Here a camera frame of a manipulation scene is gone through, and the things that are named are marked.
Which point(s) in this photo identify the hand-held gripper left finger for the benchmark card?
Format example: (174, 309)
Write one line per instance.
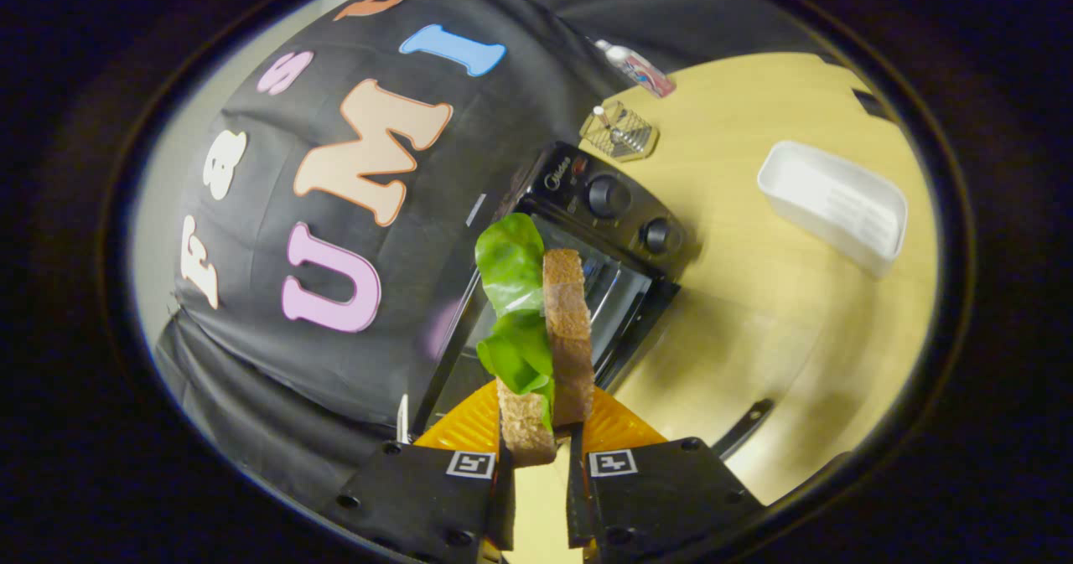
(419, 497)

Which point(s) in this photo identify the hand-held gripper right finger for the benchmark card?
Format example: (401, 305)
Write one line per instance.
(662, 497)

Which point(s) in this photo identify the lettuce sandwich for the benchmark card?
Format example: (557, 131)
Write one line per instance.
(568, 329)

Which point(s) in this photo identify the black toaster oven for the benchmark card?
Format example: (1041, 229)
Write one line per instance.
(624, 212)

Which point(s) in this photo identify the white plastic tray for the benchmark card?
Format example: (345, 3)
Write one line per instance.
(830, 204)

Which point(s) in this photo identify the small white-capped vial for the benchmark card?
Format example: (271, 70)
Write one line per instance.
(601, 116)

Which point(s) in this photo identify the white pink-label bottle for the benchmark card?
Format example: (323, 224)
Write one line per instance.
(641, 69)

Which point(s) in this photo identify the black table edge bracket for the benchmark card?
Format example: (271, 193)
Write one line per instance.
(827, 58)
(876, 105)

